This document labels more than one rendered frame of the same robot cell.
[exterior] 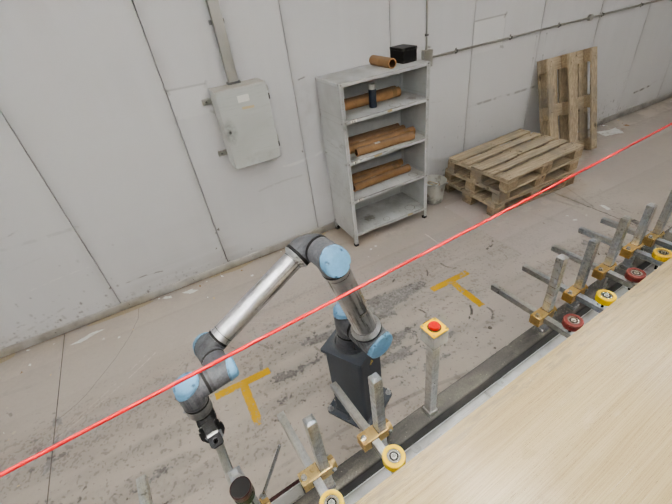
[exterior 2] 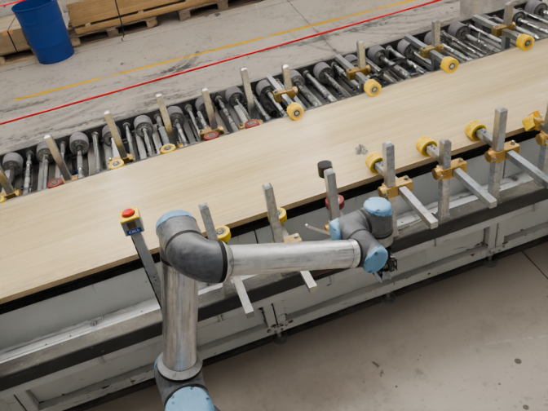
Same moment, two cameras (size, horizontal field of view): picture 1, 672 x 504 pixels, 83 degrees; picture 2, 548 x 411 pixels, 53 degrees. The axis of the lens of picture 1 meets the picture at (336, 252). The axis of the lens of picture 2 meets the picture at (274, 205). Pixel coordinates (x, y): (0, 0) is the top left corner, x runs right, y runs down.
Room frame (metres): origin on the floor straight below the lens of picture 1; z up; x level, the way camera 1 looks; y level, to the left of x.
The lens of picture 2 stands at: (2.28, 0.65, 2.34)
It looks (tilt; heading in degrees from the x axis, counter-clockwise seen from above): 37 degrees down; 197
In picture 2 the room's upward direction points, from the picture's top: 12 degrees counter-clockwise
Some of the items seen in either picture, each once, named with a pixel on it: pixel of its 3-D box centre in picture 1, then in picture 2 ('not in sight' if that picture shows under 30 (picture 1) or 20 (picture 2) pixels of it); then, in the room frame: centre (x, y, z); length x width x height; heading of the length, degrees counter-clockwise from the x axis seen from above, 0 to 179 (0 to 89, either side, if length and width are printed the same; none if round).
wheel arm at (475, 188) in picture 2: not in sight; (457, 171); (0.31, 0.87, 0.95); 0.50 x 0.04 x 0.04; 27
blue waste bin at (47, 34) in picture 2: not in sight; (46, 28); (-3.90, -3.63, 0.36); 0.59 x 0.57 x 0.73; 23
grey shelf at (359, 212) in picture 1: (377, 155); not in sight; (3.50, -0.53, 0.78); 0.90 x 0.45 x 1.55; 113
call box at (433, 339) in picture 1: (433, 334); (131, 222); (0.88, -0.30, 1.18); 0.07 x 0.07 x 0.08; 27
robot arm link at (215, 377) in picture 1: (219, 370); (350, 230); (0.89, 0.48, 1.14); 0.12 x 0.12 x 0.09; 33
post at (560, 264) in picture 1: (550, 296); not in sight; (1.22, -0.96, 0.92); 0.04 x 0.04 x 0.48; 27
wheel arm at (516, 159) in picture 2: not in sight; (510, 153); (0.20, 1.09, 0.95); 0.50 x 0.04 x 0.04; 27
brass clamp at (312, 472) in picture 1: (318, 471); (285, 245); (0.64, 0.18, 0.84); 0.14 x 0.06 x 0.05; 117
